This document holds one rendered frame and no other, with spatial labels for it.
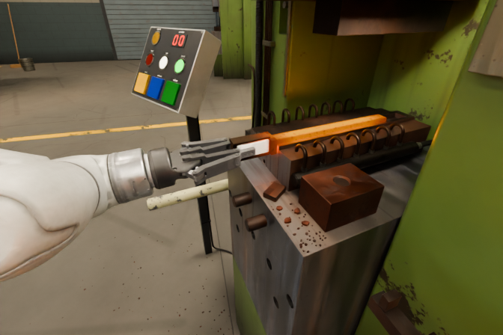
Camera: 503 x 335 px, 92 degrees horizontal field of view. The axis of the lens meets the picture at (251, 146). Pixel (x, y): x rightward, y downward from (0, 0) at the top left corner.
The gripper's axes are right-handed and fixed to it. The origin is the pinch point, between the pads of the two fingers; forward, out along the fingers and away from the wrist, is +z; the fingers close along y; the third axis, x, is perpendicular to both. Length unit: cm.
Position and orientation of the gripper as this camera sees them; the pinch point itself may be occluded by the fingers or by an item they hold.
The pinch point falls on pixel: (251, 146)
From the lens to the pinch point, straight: 51.6
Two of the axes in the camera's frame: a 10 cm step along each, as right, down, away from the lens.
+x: -0.3, -8.7, -4.9
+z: 9.2, -2.2, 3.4
